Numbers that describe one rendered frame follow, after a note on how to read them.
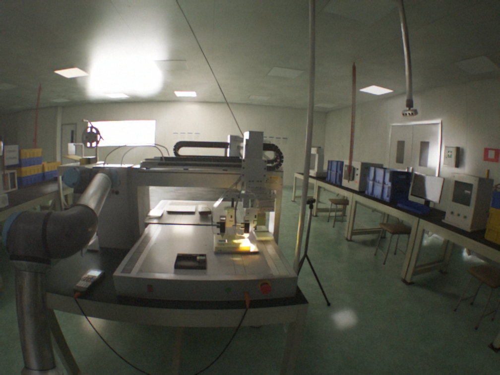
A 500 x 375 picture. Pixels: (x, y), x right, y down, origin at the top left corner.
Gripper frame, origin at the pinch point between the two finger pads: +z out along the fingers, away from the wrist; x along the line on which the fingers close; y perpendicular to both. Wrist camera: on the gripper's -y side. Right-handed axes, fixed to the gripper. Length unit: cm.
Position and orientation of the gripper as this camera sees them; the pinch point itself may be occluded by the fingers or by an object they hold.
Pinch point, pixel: (82, 253)
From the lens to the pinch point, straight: 114.9
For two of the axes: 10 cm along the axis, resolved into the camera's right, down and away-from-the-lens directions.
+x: 10.0, 0.3, 0.9
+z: -0.3, 9.9, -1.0
